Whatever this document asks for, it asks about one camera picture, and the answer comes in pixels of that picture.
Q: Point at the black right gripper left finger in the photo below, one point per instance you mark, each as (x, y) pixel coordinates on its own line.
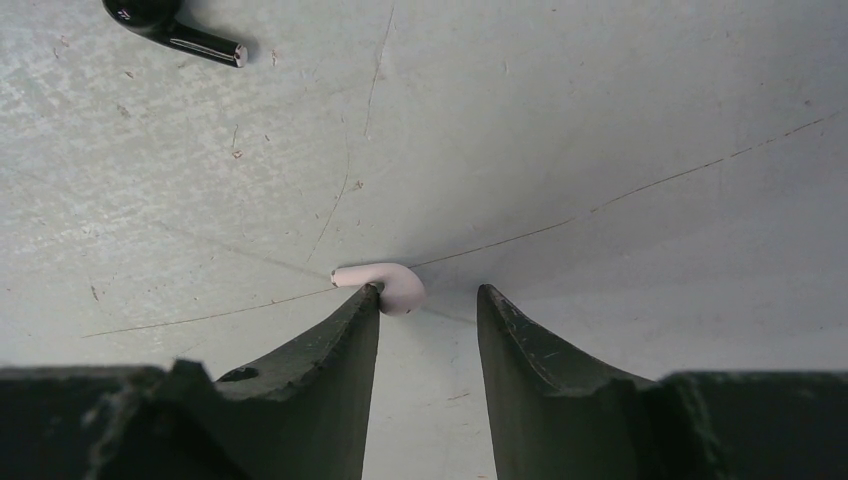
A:
(299, 412)

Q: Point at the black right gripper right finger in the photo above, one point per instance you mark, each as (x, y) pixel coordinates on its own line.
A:
(557, 412)

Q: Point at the white earbud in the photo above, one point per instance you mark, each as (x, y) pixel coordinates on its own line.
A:
(402, 290)

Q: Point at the black earbud upper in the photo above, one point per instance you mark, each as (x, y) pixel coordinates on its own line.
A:
(156, 20)

